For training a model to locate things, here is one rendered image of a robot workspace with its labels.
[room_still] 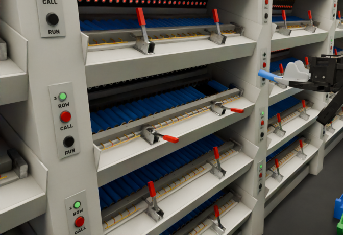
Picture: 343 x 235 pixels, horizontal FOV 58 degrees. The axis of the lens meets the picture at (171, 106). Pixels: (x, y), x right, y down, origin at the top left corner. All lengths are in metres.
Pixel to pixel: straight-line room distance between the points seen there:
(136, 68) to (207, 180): 0.44
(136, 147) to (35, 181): 0.21
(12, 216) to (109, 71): 0.28
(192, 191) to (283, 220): 0.63
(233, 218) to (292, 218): 0.39
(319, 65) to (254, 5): 0.31
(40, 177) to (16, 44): 0.21
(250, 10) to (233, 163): 0.48
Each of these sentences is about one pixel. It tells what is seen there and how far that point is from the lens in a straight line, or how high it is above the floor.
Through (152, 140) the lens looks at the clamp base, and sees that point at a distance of 0.68.
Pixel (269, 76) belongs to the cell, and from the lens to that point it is 0.88.
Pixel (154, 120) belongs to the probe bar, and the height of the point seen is 0.58.
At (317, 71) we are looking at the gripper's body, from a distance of 0.81.
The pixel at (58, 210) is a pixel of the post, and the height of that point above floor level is 0.50.
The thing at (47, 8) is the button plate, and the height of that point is 0.83.
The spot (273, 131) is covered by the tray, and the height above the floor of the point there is 0.36.
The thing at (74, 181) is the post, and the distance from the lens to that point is 0.57.
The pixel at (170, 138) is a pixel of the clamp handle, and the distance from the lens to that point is 0.64.
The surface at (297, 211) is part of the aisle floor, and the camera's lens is 1.50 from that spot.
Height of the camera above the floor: 0.79
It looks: 15 degrees down
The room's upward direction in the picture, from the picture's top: 2 degrees counter-clockwise
